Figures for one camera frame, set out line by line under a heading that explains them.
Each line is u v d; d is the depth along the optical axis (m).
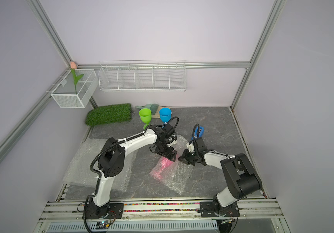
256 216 0.73
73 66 0.89
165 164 0.83
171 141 0.82
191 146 0.88
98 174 0.55
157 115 1.16
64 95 0.79
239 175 0.46
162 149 0.78
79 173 0.86
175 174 0.85
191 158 0.81
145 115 0.96
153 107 1.21
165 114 0.97
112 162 0.51
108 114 1.12
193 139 0.75
